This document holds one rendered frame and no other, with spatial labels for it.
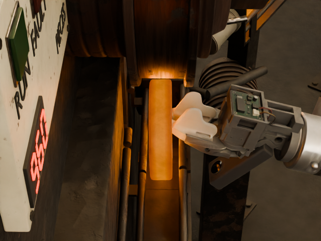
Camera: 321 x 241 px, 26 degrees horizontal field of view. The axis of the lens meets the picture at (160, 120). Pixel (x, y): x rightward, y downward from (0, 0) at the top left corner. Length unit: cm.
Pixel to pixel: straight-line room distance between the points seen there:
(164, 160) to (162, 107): 8
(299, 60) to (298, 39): 12
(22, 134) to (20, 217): 6
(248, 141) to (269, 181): 98
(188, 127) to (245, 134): 8
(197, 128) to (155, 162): 8
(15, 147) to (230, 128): 58
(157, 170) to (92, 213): 24
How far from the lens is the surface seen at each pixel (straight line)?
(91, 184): 82
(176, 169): 112
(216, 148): 103
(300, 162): 106
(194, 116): 101
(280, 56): 245
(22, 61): 48
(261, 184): 200
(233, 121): 100
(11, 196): 51
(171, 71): 79
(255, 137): 103
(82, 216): 79
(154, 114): 99
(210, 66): 154
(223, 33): 137
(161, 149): 99
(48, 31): 60
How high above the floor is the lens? 148
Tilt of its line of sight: 43 degrees down
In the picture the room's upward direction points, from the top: straight up
